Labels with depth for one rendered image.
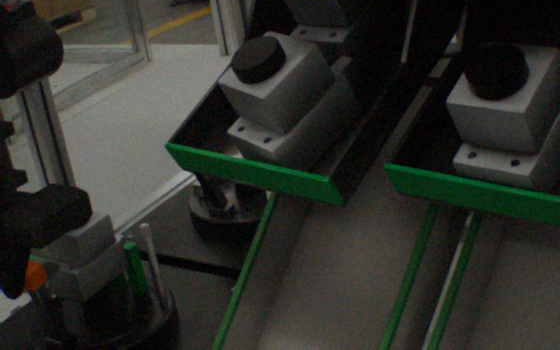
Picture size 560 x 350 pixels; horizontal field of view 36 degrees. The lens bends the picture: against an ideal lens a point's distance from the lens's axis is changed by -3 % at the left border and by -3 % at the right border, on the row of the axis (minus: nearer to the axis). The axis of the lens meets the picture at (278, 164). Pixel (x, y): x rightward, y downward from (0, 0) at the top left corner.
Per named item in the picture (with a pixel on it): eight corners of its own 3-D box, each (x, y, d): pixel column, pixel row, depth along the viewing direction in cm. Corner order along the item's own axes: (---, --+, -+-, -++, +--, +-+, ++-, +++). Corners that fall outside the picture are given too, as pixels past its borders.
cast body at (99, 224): (84, 303, 75) (63, 233, 72) (49, 294, 77) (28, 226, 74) (143, 256, 81) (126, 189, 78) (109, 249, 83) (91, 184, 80)
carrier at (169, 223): (291, 295, 85) (270, 179, 80) (109, 259, 98) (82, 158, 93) (395, 187, 103) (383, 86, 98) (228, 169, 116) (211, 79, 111)
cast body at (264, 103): (294, 188, 50) (238, 101, 45) (247, 165, 53) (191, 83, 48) (385, 88, 52) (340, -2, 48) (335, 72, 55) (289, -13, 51)
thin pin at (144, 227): (165, 310, 78) (144, 227, 75) (159, 308, 79) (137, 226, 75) (171, 305, 79) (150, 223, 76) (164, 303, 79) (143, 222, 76)
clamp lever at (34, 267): (59, 344, 74) (26, 276, 70) (44, 339, 75) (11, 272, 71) (85, 317, 76) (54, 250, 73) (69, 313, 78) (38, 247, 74)
